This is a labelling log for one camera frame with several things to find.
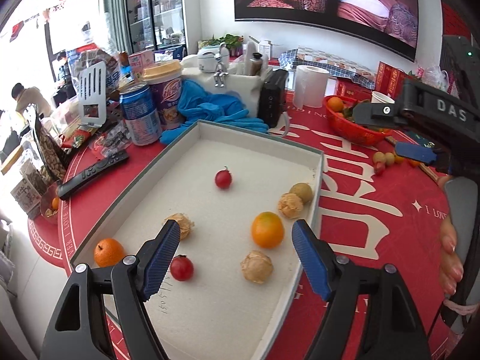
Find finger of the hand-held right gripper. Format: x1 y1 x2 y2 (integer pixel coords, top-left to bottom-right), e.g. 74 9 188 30
352 100 406 127
395 141 439 166

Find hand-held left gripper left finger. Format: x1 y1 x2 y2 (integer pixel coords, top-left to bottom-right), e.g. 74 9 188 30
39 219 182 360

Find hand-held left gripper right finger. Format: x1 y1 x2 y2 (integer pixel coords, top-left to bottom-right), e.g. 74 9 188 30
291 220 432 360

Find red cherry tomato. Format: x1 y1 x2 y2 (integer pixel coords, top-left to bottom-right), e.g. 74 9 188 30
214 166 233 190
170 254 195 282

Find dried husk physalis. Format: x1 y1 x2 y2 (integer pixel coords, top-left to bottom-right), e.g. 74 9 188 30
240 250 274 285
164 213 196 242
277 193 304 220

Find oval orange with green top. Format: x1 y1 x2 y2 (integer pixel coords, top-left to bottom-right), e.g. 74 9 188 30
250 211 285 250

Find small mandarin orange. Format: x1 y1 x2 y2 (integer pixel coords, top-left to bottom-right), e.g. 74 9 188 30
93 238 126 268

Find grey shallow tray box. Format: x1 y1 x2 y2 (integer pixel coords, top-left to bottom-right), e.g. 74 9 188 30
70 119 325 360

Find round greenish brown fruit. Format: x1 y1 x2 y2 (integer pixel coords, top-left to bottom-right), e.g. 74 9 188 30
289 182 314 205

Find person's right hand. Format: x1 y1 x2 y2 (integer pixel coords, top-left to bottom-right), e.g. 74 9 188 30
438 215 467 298

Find floral paper cup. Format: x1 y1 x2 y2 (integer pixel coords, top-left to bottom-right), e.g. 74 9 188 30
371 90 397 105

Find wooden back scratcher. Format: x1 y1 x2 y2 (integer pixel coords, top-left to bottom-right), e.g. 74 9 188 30
385 137 445 185

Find red plastic basket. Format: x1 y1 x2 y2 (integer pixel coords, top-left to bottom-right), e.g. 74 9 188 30
323 95 394 147

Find red gift box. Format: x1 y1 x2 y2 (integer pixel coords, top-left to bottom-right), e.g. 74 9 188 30
331 78 376 98
376 61 415 100

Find clear plastic bag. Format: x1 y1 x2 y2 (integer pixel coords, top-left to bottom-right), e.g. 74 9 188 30
414 63 451 91

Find white toilet paper roll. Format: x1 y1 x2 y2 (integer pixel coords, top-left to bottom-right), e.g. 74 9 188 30
292 64 330 109

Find blue checkered cloth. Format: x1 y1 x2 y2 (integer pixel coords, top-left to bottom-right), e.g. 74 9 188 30
279 46 376 80

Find black portable radio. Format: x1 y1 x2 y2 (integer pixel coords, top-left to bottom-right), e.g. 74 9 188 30
257 69 290 128

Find black remote control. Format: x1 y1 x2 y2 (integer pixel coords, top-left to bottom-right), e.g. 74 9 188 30
56 149 130 201

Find small snack bowl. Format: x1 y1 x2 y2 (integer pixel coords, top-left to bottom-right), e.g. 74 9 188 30
39 183 63 219

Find black snack packets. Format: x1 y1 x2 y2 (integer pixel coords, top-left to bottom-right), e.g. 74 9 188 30
97 125 132 151

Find red and green candy packet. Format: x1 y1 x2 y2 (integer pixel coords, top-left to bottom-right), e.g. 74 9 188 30
61 125 99 149

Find blue drink can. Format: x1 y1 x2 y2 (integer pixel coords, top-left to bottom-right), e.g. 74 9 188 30
119 81 163 146

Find small printed box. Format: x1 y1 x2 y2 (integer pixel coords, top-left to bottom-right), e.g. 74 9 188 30
9 175 42 219

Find open bag of nuts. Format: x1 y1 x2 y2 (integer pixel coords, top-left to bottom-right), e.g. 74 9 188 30
29 104 70 181

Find silver robot figurine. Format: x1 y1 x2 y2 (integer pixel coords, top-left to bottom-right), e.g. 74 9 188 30
213 43 230 88

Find blue rubber gloves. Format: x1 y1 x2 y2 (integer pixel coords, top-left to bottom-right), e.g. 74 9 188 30
159 80 269 145

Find green potted plant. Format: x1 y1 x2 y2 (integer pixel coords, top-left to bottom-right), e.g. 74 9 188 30
207 34 245 57

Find purple milk tea cup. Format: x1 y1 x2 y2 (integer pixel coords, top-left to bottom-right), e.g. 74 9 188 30
141 59 185 128

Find white rice cooker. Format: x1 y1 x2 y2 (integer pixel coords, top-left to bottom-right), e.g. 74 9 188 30
196 46 220 72

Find white slotted spatula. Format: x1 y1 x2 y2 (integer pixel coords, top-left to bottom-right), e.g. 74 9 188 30
77 60 108 127

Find pink drink carton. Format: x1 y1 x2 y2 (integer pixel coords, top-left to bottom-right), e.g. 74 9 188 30
128 49 155 83

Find large printed snack bag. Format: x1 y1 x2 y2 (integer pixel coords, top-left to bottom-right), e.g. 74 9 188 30
71 46 121 100

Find glass door cabinet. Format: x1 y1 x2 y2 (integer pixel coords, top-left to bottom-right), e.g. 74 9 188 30
125 0 187 52

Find green curtain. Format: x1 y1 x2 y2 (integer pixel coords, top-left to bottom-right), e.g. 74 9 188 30
99 0 130 54

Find wall television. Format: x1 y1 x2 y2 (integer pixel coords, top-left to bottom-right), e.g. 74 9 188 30
233 0 419 63

